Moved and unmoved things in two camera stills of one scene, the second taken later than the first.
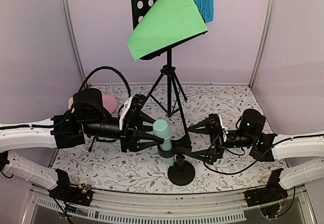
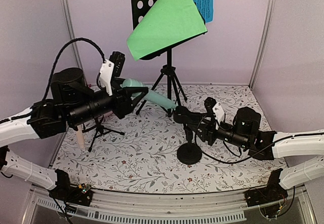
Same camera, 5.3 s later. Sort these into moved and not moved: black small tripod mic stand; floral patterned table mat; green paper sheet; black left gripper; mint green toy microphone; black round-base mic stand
Moved: black round-base mic stand; black small tripod mic stand; black left gripper; mint green toy microphone
Not moved: floral patterned table mat; green paper sheet
